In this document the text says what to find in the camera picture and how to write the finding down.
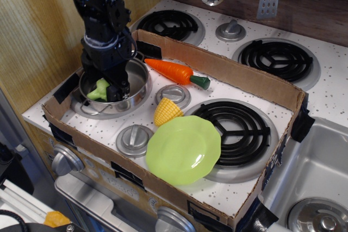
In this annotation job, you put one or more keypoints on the black burner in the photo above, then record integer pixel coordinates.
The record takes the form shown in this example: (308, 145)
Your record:
(248, 138)
(178, 25)
(283, 58)

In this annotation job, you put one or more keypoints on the silver oven door handle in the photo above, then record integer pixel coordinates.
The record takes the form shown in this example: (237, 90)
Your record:
(101, 209)

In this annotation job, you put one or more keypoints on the orange object lower left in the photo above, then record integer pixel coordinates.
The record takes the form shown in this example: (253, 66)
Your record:
(55, 219)

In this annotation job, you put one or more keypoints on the brown cardboard fence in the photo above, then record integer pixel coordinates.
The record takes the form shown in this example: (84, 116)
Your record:
(264, 86)

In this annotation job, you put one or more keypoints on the grey stove knob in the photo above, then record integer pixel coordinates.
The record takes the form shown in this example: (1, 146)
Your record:
(178, 94)
(132, 141)
(230, 32)

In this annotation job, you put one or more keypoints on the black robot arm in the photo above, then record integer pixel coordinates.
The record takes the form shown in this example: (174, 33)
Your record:
(104, 19)

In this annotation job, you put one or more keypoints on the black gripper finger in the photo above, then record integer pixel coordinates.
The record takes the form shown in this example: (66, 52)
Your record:
(91, 75)
(116, 94)

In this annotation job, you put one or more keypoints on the grey stove knob front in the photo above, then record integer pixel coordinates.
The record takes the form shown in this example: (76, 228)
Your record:
(132, 141)

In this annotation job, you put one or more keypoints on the front right black burner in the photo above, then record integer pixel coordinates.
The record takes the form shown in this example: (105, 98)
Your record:
(248, 138)

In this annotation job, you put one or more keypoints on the back left black burner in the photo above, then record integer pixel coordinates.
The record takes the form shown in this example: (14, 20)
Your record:
(178, 25)

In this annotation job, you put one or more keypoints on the yellow toy corn piece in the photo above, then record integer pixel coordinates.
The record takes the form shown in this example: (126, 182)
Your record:
(166, 111)

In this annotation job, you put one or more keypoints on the green toy broccoli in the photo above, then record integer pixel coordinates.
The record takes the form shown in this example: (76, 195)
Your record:
(100, 92)

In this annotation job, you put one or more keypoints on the grey stove knob centre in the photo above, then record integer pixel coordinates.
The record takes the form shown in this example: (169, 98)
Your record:
(178, 94)

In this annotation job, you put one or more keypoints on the silver oven dial left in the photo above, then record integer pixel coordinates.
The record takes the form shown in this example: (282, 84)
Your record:
(65, 161)

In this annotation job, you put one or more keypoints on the grey toy sink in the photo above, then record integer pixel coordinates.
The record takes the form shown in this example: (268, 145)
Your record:
(315, 167)

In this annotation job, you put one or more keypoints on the small steel pan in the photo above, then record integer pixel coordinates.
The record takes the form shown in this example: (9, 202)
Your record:
(135, 70)

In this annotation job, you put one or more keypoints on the light green plastic plate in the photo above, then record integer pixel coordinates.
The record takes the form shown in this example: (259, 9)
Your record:
(183, 150)

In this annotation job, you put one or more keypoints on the back right black burner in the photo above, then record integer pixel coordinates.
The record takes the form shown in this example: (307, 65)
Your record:
(283, 58)

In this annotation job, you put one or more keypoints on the silver oven dial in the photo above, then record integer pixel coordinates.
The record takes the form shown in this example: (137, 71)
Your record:
(171, 221)
(65, 161)

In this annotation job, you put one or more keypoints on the grey stove knob back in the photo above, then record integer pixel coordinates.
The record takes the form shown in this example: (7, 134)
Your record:
(230, 32)

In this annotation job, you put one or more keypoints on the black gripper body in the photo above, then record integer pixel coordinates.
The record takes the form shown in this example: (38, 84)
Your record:
(110, 57)

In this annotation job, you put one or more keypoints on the orange toy carrot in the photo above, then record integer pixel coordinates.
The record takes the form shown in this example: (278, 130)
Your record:
(178, 73)

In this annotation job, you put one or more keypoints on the hanging metal spatula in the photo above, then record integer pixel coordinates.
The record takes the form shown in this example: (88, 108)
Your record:
(267, 9)

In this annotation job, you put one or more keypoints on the silver sink drain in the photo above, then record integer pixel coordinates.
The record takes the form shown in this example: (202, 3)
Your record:
(317, 214)

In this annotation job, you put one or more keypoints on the silver oven dial right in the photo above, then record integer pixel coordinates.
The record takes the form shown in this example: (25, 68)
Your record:
(171, 221)

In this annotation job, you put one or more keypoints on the front left grey burner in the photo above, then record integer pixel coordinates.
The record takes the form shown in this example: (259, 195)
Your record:
(101, 110)

